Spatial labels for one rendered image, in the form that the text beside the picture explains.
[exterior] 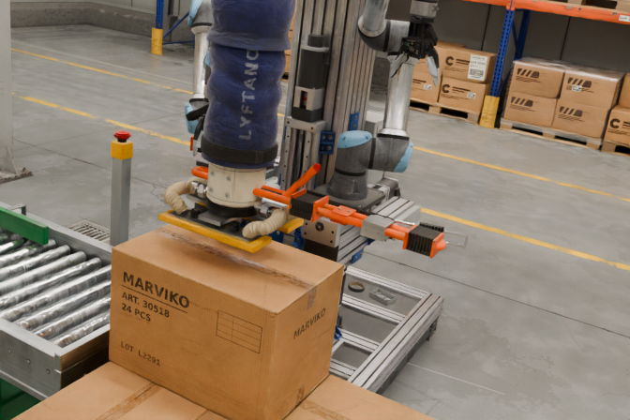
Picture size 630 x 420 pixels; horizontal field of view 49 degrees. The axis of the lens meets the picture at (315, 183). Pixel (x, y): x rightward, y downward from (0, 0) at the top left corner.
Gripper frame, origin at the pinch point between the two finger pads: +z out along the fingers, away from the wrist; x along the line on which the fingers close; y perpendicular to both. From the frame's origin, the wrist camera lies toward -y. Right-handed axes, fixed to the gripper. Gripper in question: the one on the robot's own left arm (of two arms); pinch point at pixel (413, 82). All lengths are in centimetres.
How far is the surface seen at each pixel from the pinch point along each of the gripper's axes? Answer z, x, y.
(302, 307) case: 62, -7, 44
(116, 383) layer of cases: 98, -56, 65
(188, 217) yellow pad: 44, -45, 49
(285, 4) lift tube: -20, -26, 39
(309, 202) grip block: 31, -10, 42
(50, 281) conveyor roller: 98, -121, 32
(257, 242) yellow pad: 45, -21, 48
